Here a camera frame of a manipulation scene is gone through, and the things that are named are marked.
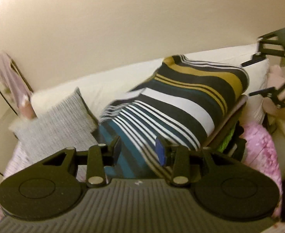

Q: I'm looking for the grey striped pillow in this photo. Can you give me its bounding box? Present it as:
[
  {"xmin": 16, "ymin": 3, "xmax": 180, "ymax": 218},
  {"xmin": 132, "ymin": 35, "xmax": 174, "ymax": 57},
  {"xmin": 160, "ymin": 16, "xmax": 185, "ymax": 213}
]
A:
[{"xmin": 3, "ymin": 143, "xmax": 33, "ymax": 179}]

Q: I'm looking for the hanging pink garment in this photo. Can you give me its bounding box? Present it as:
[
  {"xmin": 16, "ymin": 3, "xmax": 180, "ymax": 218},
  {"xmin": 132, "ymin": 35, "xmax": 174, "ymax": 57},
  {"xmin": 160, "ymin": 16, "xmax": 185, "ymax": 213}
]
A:
[{"xmin": 0, "ymin": 53, "xmax": 32, "ymax": 110}]

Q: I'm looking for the grey checked cushion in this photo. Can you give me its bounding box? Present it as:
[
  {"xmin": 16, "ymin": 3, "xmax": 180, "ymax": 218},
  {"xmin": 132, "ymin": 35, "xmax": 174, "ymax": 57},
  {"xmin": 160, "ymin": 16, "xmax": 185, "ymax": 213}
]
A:
[{"xmin": 10, "ymin": 88, "xmax": 97, "ymax": 163}]

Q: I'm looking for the striped knit sweater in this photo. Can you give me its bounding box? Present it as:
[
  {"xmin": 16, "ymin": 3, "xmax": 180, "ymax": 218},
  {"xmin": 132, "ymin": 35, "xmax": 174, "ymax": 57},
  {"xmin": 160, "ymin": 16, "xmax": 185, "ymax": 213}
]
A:
[{"xmin": 99, "ymin": 55, "xmax": 249, "ymax": 179}]

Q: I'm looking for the pink floral bed blanket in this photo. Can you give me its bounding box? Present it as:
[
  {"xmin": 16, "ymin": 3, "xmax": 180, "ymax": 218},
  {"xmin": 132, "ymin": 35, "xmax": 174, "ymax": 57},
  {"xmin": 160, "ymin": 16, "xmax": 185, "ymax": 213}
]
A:
[{"xmin": 241, "ymin": 122, "xmax": 283, "ymax": 220}]

